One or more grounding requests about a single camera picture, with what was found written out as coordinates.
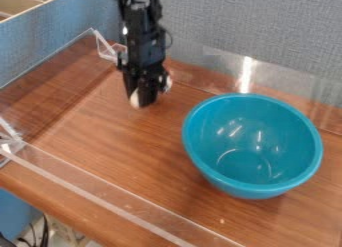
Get blue plastic bowl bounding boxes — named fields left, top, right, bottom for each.
left=182, top=93, right=323, bottom=199

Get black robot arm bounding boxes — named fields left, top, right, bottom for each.
left=118, top=0, right=172, bottom=108

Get wooden shelf box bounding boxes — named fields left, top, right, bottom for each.
left=0, top=0, right=54, bottom=23

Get white brown toy mushroom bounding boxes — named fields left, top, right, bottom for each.
left=130, top=76, right=172, bottom=108

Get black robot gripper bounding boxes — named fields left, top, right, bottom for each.
left=120, top=30, right=170, bottom=107

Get clear acrylic barrier wall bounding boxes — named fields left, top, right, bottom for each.
left=0, top=32, right=342, bottom=247

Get black cables under table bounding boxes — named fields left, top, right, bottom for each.
left=0, top=214, right=51, bottom=247

